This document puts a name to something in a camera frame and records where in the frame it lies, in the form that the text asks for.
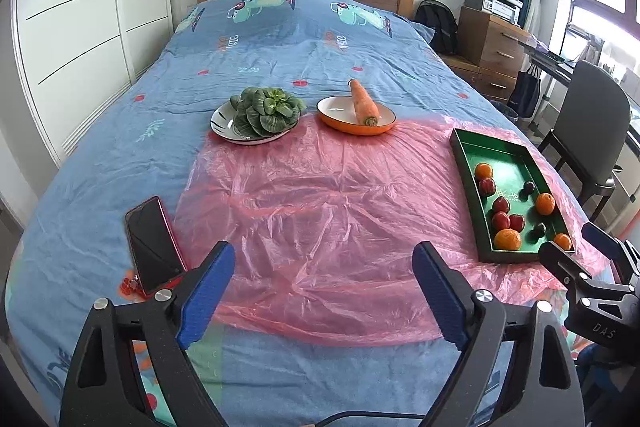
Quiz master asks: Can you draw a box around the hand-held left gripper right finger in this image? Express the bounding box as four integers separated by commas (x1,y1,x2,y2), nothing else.
411,241,586,427

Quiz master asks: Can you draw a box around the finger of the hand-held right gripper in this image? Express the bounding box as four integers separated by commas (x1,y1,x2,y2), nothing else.
538,241,636,308
581,222,640,288

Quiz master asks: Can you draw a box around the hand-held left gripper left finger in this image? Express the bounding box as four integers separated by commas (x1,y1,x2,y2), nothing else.
59,241,237,427

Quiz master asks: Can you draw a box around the large orange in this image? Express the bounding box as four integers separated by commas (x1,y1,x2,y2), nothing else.
494,229,522,251

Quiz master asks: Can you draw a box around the green tray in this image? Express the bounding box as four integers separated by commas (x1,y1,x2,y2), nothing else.
449,128,577,264

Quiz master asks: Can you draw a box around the red smartphone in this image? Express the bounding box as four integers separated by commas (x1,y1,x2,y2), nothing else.
125,196,188,299

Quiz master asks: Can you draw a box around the red phone charm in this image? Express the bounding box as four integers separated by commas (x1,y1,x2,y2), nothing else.
119,274,146,298

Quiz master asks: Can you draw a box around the dark chair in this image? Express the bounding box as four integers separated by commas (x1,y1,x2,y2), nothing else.
537,59,632,208

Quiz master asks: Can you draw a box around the pink plastic sheet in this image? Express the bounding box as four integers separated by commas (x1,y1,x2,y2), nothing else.
175,114,613,348

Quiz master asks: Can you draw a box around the dark tote bag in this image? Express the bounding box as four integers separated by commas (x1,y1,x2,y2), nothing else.
507,67,543,120

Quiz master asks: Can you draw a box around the white plate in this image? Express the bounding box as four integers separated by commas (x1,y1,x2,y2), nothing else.
210,99,301,145

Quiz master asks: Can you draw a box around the desk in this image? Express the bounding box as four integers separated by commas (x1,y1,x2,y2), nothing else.
517,39,591,82

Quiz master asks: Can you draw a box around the green bok choy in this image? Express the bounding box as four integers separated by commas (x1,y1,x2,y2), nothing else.
229,87,307,138

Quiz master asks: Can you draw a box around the carrot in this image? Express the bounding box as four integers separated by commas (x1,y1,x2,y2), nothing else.
348,79,381,128

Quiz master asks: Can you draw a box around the orange oval dish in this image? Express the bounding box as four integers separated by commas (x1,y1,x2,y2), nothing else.
316,96,397,136

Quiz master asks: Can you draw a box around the wooden dresser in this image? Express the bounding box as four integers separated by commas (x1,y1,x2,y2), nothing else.
457,6,533,102

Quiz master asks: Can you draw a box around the black backpack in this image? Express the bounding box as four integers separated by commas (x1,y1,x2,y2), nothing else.
414,0,460,55

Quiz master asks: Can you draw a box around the white wardrobe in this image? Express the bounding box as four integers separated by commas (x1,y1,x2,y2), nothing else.
12,0,173,162

